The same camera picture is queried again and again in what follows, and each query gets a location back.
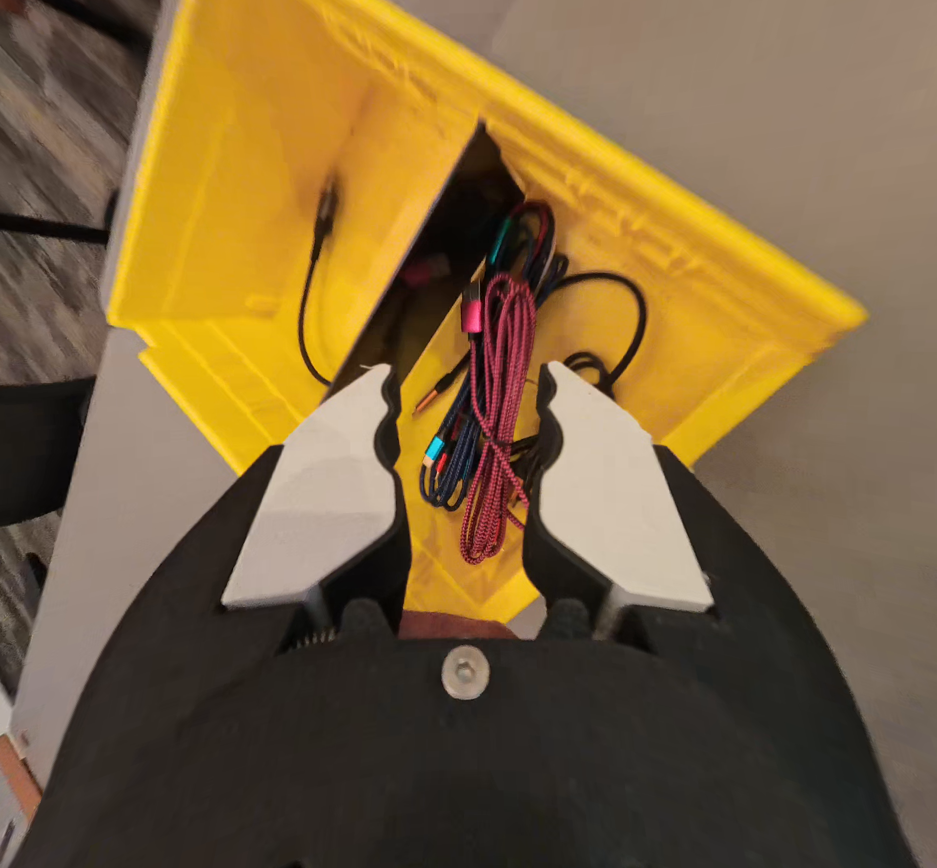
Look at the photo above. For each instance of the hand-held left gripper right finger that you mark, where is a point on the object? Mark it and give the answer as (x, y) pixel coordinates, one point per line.
(622, 494)

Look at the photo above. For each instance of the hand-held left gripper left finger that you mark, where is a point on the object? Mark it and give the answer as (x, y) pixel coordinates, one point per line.
(322, 487)

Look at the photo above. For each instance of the yellow plastic bin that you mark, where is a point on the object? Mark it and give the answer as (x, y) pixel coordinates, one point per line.
(256, 150)

